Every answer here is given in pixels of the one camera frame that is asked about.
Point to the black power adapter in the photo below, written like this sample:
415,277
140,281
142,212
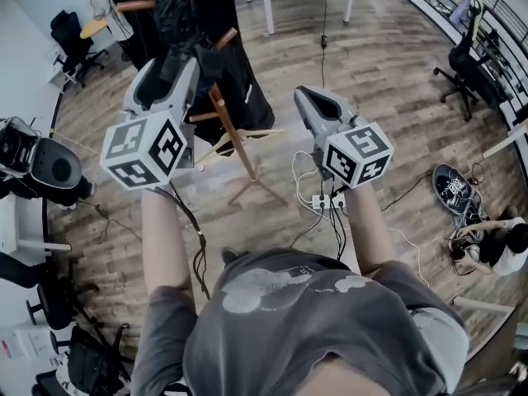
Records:
324,41

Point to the white side desk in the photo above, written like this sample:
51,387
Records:
20,229

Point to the light wooden table leg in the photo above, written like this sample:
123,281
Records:
482,305

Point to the wooden coat stand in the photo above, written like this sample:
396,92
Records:
235,134

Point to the long black coat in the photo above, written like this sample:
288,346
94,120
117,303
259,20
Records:
239,76

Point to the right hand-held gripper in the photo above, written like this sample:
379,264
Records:
356,155

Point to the black metal railing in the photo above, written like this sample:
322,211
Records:
495,2

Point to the person's grey printed shirt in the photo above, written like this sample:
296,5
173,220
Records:
297,328

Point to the light wooden beam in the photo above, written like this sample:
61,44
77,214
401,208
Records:
505,140

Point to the light wooden clothes hanger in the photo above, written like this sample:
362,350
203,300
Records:
247,134

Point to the black open bag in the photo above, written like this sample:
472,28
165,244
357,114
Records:
453,188

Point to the black padded office chair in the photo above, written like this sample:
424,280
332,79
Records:
72,43

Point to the black mesh office chair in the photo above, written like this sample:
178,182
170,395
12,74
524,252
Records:
470,68

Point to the yellow wooden board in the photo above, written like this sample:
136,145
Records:
94,27

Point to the black hanging garment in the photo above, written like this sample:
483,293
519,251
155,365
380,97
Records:
140,31

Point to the person's right forearm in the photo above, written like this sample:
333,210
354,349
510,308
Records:
367,229

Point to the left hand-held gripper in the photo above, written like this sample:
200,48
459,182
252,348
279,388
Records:
142,151

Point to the black folding chair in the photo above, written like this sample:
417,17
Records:
82,357

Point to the person's dark shoe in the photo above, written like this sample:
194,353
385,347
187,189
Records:
233,254

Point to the white power strip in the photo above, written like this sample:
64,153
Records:
323,201

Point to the person's left forearm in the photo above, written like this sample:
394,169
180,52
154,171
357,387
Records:
165,237

